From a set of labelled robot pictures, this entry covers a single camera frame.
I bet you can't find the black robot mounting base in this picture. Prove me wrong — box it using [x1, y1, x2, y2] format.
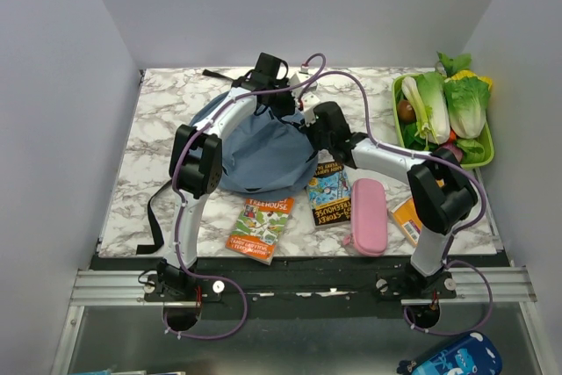
[139, 256, 457, 328]

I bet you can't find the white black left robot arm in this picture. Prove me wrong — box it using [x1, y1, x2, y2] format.
[156, 53, 301, 300]

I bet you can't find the black storey treehouse book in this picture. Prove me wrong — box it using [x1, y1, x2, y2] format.
[306, 161, 352, 227]

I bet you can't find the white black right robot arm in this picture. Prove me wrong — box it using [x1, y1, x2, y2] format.
[302, 101, 486, 298]

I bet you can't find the brown mushroom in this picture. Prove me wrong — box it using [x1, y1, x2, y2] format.
[397, 99, 416, 125]

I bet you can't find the purple red onion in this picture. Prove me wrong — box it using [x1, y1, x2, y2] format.
[440, 142, 464, 163]

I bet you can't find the orange storey treehouse book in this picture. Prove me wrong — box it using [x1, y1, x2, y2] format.
[226, 198, 294, 264]

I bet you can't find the blue shark pencil case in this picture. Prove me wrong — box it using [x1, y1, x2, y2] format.
[396, 331, 503, 375]

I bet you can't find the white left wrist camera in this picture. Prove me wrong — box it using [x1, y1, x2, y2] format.
[289, 70, 318, 97]

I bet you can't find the napa cabbage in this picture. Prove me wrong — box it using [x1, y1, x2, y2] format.
[443, 77, 490, 139]
[414, 71, 450, 145]

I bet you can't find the orange notebook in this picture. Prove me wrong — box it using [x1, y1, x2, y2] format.
[387, 184, 422, 248]

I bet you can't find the pink pencil case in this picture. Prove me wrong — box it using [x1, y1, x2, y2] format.
[343, 178, 388, 256]

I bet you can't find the green plastic vegetable basket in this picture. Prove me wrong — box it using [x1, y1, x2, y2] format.
[392, 73, 494, 170]

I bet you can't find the blue student backpack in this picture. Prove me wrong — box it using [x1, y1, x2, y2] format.
[187, 94, 318, 201]

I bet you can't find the aluminium rail frame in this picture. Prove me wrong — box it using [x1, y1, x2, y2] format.
[70, 267, 537, 307]

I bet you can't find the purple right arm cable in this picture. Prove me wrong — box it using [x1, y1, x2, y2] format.
[294, 70, 494, 335]

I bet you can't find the right napa cabbage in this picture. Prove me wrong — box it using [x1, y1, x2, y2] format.
[443, 77, 490, 139]

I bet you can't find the left napa cabbage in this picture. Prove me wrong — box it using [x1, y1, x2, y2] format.
[414, 71, 450, 145]

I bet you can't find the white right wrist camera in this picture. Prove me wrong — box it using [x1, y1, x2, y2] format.
[300, 94, 321, 126]

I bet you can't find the yellow corn cob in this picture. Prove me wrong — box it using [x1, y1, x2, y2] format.
[449, 69, 494, 90]

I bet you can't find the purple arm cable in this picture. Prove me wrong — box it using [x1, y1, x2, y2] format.
[294, 70, 494, 335]
[162, 53, 327, 342]

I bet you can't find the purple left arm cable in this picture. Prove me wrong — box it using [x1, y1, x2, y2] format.
[162, 53, 327, 342]

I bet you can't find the white green leek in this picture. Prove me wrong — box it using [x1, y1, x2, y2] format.
[401, 76, 433, 141]

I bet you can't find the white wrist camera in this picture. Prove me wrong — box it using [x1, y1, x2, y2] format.
[289, 70, 318, 97]
[300, 94, 321, 126]

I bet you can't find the green leafy lettuce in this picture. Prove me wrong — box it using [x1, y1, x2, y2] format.
[437, 52, 472, 77]

